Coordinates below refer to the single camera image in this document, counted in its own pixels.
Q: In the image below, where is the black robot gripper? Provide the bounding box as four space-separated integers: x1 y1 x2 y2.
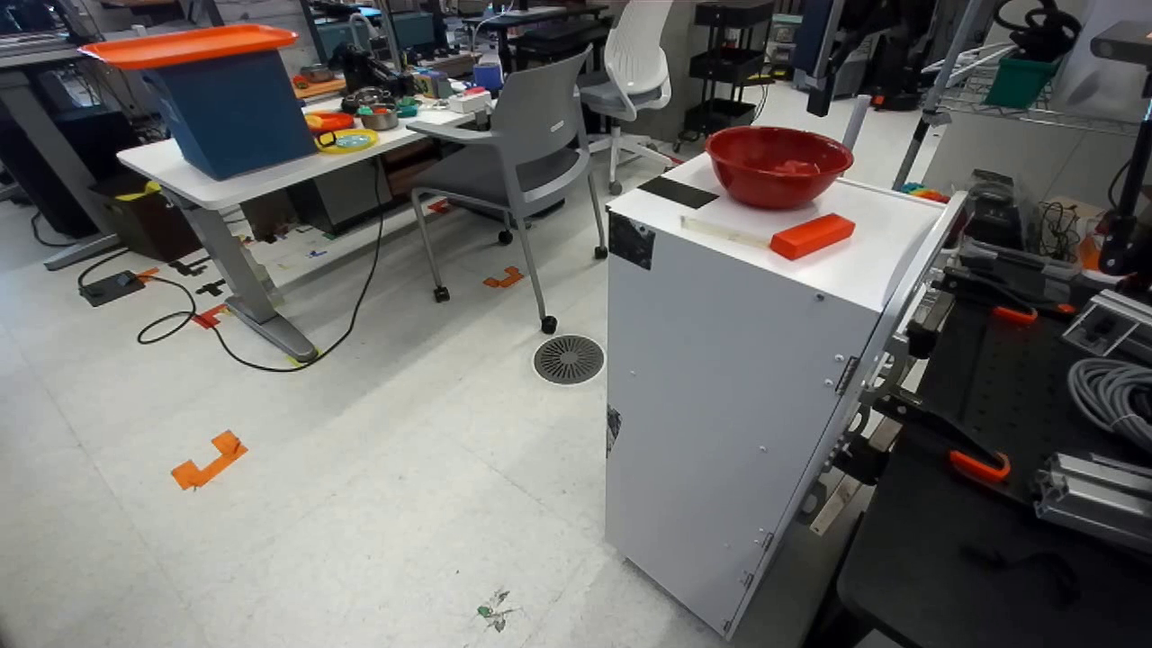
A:
800 0 885 113

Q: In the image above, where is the red plastic bowl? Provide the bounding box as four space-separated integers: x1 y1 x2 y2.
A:
705 127 853 212

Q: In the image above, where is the orange rectangular block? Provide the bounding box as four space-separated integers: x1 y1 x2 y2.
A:
771 212 855 257

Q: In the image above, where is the white office chair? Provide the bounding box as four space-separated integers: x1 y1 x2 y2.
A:
578 0 672 194

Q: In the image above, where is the white toy kitchen cabinet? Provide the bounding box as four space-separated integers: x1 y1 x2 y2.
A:
605 153 962 638

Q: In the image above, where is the grey office chair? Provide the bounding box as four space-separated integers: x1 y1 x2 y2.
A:
411 45 609 334

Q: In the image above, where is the black orange bar clamp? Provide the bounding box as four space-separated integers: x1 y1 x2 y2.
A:
876 391 1010 488

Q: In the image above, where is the round floor drain cover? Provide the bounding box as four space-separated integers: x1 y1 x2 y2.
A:
533 334 605 383

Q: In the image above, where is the black perforated breadboard table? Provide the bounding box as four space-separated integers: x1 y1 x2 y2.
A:
810 298 1152 648

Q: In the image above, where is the blue storage bin orange lid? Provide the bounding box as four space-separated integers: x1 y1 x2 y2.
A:
84 22 313 181

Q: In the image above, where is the white desk with grey legs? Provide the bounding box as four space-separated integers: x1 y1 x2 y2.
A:
115 98 498 367

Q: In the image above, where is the orange floor tape marker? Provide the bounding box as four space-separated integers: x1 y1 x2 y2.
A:
173 430 247 488

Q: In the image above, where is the grey coiled cable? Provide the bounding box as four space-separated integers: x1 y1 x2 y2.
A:
1061 353 1152 452

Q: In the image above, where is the aluminium extrusion rail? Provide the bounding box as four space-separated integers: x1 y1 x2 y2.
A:
1032 452 1152 555

